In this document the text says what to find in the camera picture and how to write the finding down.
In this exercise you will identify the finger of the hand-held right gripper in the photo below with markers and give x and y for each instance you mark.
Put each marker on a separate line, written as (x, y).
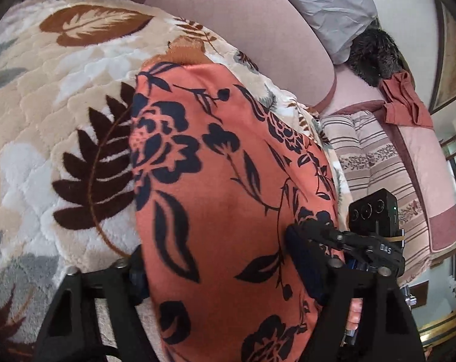
(341, 240)

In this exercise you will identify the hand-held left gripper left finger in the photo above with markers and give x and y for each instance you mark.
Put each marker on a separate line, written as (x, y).
(135, 271)

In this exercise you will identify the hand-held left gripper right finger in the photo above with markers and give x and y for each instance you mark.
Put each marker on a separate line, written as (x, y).
(307, 264)

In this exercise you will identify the orange floral garment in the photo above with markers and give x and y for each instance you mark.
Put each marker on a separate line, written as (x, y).
(220, 203)

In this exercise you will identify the person's right hand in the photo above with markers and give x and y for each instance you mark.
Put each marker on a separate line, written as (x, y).
(354, 315)

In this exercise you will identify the pink bedspread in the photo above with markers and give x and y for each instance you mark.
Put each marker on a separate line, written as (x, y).
(420, 166)

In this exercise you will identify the striped quilt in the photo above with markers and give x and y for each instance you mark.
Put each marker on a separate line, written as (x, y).
(367, 151)

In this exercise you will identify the rust red cloth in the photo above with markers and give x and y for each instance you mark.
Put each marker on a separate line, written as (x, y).
(405, 101)

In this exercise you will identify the dark furry cloth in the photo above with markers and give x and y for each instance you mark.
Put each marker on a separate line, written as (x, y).
(375, 56)

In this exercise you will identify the leaf print blanket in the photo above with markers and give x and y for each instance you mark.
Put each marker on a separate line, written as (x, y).
(54, 94)

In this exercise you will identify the grey pillow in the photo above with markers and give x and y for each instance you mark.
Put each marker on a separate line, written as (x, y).
(326, 3)

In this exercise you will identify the pink padded headboard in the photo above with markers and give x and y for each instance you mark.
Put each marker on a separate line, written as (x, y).
(250, 26)

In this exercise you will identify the framed wall picture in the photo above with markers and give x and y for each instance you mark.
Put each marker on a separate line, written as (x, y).
(454, 68)

